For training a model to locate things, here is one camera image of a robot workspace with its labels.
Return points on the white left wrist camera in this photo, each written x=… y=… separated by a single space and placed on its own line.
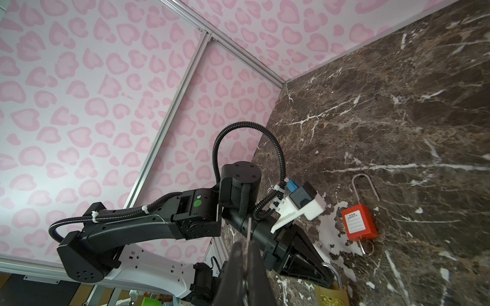
x=302 y=200

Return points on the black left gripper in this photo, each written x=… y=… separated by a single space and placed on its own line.
x=291 y=252

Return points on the red safety padlock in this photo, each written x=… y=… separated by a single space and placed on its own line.
x=357 y=220

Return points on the silver red-lock key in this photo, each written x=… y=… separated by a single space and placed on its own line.
x=367 y=247

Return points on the aluminium diagonal frame bar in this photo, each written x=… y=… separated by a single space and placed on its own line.
x=167 y=122

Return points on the brass padlock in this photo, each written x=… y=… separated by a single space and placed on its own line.
x=337 y=295

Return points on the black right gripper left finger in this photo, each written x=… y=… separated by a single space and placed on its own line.
x=230 y=291

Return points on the aluminium corner frame post left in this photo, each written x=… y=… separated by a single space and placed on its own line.
x=199 y=22

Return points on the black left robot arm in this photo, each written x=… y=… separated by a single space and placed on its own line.
x=106 y=244

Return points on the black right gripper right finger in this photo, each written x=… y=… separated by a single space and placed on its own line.
x=258 y=288

